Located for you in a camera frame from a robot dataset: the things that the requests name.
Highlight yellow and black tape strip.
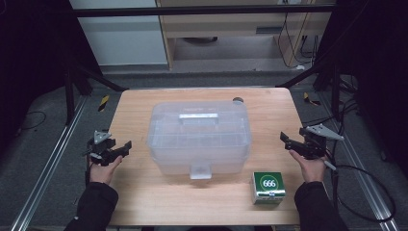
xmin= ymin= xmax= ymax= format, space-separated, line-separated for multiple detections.
xmin=302 ymin=91 xmax=322 ymax=107
xmin=97 ymin=93 xmax=111 ymax=113

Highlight light wooden desk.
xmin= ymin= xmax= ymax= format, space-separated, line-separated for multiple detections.
xmin=155 ymin=0 xmax=337 ymax=71

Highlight person's left hand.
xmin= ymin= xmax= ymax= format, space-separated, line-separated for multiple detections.
xmin=89 ymin=155 xmax=124 ymax=186

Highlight thin black floor cable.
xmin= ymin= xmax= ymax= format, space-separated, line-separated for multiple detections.
xmin=17 ymin=110 xmax=48 ymax=132

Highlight green and white carton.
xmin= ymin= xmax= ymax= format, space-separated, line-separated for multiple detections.
xmin=249 ymin=170 xmax=288 ymax=206

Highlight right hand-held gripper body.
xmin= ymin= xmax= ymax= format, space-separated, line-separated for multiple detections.
xmin=298 ymin=123 xmax=345 ymax=161

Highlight white cabinet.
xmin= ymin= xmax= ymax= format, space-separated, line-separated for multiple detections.
xmin=68 ymin=0 xmax=169 ymax=67

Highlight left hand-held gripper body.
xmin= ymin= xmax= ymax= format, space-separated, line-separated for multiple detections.
xmin=86 ymin=129 xmax=118 ymax=167

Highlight black metal stand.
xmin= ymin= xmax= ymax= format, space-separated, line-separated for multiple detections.
xmin=62 ymin=59 xmax=130 ymax=127
xmin=274 ymin=56 xmax=344 ymax=122

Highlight black curtain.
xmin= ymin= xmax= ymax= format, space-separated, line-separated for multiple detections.
xmin=0 ymin=0 xmax=101 ymax=158
xmin=315 ymin=0 xmax=408 ymax=179

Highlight bundle of black floor cables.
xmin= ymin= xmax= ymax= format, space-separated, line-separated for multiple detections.
xmin=301 ymin=75 xmax=362 ymax=129

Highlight clear plastic storage box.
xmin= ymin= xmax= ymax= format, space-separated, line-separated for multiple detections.
xmin=145 ymin=99 xmax=252 ymax=181

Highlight black horizontal bar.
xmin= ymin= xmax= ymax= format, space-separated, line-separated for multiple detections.
xmin=68 ymin=4 xmax=337 ymax=18

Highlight black hanging desk cables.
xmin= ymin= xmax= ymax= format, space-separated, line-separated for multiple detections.
xmin=276 ymin=12 xmax=321 ymax=70

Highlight person's right hand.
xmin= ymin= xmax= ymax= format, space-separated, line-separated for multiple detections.
xmin=288 ymin=149 xmax=329 ymax=184

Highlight aluminium floor rail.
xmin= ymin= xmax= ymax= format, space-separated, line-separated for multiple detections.
xmin=9 ymin=95 xmax=90 ymax=231
xmin=316 ymin=91 xmax=401 ymax=231

